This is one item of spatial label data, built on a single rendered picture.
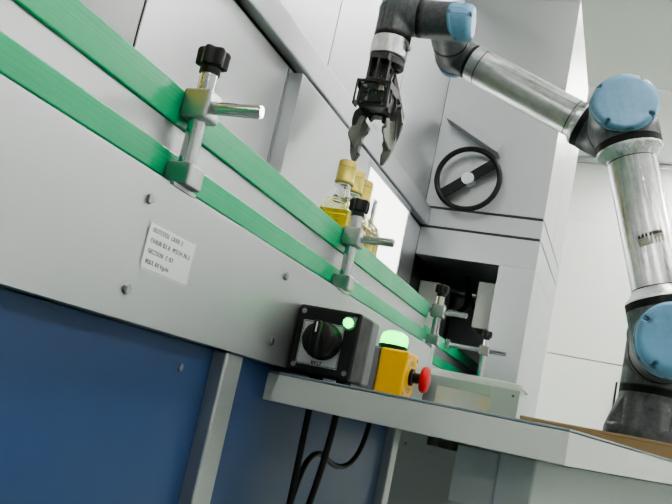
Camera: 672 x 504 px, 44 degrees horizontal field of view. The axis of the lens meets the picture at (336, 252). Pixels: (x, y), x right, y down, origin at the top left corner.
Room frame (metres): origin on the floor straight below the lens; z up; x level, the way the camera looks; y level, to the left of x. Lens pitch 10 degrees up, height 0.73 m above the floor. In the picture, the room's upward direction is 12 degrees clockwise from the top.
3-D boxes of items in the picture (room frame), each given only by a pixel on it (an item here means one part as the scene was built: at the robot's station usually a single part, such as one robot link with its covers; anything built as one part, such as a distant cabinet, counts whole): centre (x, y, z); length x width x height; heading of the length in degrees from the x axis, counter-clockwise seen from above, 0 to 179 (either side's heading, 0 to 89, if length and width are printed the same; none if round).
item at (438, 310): (1.71, -0.21, 0.95); 0.17 x 0.03 x 0.12; 69
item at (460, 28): (1.56, -0.12, 1.50); 0.11 x 0.11 x 0.08; 74
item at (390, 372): (1.29, -0.12, 0.79); 0.07 x 0.07 x 0.07; 69
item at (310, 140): (1.93, -0.01, 1.15); 0.90 x 0.03 x 0.34; 159
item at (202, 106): (0.70, 0.12, 0.94); 0.07 x 0.04 x 0.13; 69
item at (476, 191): (2.53, -0.36, 1.49); 0.21 x 0.05 x 0.21; 69
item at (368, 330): (1.02, -0.02, 0.79); 0.08 x 0.08 x 0.08; 69
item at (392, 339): (1.29, -0.12, 0.84); 0.04 x 0.04 x 0.03
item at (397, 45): (1.58, -0.02, 1.43); 0.08 x 0.08 x 0.05
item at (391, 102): (1.57, -0.02, 1.35); 0.09 x 0.08 x 0.12; 160
